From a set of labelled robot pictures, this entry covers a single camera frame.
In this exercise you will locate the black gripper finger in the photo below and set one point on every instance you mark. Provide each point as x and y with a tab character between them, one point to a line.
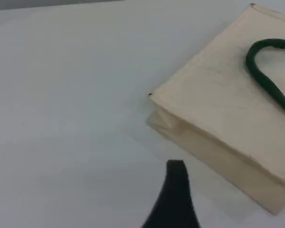
173	204

